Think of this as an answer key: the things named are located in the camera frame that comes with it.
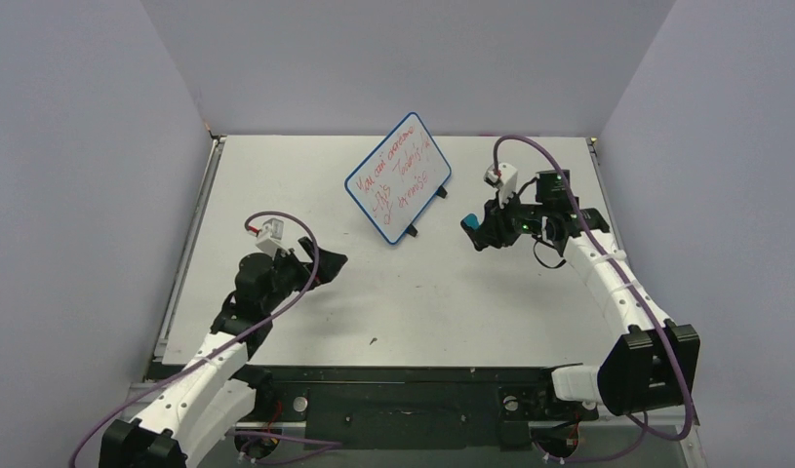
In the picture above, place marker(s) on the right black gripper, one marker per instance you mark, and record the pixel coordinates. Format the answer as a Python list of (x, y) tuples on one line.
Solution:
[(492, 226)]

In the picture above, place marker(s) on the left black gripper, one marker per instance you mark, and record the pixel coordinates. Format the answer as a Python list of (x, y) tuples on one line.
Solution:
[(329, 265)]

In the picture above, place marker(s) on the blue whiteboard eraser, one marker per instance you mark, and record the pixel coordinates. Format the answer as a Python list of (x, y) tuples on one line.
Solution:
[(471, 222)]

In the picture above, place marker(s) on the blue framed whiteboard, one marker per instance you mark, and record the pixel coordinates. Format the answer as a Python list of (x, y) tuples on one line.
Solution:
[(399, 178)]

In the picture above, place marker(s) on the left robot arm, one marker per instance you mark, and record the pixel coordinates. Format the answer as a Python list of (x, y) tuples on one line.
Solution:
[(196, 406)]

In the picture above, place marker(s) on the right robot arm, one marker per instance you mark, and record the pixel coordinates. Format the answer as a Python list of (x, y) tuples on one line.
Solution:
[(653, 361)]

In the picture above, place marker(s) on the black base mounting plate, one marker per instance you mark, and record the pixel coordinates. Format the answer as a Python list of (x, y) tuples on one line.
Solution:
[(413, 407)]

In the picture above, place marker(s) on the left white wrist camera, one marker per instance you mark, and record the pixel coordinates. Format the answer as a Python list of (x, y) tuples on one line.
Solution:
[(269, 237)]

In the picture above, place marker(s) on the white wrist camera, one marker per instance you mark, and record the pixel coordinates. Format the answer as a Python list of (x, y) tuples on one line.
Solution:
[(503, 178), (269, 237)]

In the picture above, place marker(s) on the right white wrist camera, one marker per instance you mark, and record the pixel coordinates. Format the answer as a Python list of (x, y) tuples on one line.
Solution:
[(503, 178)]

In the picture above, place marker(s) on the wire easel stand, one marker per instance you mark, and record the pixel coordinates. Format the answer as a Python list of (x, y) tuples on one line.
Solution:
[(441, 193)]

